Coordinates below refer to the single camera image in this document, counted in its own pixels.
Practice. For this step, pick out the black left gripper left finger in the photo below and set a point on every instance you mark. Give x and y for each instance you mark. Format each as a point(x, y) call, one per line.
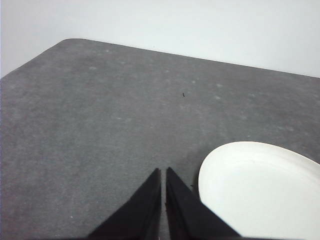
point(142, 215)

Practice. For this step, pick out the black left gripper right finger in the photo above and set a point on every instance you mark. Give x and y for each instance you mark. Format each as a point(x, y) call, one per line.
point(185, 215)

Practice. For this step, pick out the white round plate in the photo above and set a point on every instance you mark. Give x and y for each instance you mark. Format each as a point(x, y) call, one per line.
point(257, 190)

